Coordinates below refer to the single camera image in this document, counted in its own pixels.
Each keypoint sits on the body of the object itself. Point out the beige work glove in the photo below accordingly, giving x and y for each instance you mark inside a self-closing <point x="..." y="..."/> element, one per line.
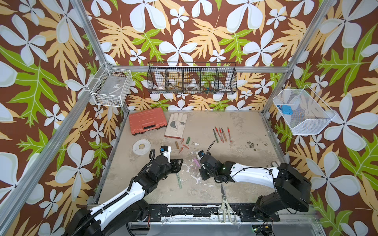
<point x="176" y="125"/>

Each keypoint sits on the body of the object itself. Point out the black wire basket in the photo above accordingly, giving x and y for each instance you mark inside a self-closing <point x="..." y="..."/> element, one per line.
<point x="192" y="77"/>

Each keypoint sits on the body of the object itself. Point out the clear red-capped pen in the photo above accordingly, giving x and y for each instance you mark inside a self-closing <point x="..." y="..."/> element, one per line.
<point x="221" y="136"/>

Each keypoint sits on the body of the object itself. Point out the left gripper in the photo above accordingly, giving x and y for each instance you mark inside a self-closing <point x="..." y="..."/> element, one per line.
<point x="175" y="166"/>

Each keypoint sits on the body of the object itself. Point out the light green pen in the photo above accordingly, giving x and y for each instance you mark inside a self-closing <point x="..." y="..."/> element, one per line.
<point x="179" y="180"/>

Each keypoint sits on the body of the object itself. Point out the red plastic tool case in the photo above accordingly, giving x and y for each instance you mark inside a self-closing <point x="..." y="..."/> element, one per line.
<point x="147" y="120"/>

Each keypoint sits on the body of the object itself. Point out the white wire basket left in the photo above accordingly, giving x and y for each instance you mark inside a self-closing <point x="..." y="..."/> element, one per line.
<point x="110" y="86"/>

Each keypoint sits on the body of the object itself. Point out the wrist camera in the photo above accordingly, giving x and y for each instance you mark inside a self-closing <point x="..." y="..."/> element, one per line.
<point x="201" y="154"/>
<point x="166" y="151"/>

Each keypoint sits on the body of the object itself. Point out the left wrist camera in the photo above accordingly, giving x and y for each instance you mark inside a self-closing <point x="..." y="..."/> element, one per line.
<point x="166" y="151"/>

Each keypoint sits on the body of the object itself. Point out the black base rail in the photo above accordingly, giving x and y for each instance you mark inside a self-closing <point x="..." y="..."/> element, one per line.
<point x="246" y="212"/>

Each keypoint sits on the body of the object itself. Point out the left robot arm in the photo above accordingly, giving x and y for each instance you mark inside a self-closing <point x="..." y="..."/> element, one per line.
<point x="128" y="205"/>

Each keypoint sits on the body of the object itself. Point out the red gel pen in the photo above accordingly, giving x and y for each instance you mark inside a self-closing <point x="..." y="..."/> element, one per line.
<point x="229" y="134"/>

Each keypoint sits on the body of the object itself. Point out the brown gold pen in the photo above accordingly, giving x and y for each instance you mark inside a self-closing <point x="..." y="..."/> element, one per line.
<point x="224" y="135"/>

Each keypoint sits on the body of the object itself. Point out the white mesh basket right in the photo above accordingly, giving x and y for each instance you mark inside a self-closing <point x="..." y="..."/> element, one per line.
<point x="311" y="115"/>

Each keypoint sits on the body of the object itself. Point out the blue object in basket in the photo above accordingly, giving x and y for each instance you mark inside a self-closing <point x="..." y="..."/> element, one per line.
<point x="286" y="110"/>

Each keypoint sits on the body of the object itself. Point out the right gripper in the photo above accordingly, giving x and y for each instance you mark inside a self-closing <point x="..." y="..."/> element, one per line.
<point x="201" y="172"/>

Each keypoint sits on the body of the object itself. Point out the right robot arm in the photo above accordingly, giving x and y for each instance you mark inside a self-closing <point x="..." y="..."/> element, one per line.
<point x="291" y="189"/>

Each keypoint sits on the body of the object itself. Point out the white tape roll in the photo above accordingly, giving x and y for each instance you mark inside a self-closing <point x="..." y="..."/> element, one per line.
<point x="141" y="147"/>

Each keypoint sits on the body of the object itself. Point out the white handled scissors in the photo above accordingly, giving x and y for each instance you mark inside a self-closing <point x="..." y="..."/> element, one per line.
<point x="225" y="211"/>

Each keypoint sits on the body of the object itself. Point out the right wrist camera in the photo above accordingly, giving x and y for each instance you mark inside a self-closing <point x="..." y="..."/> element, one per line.
<point x="201" y="154"/>

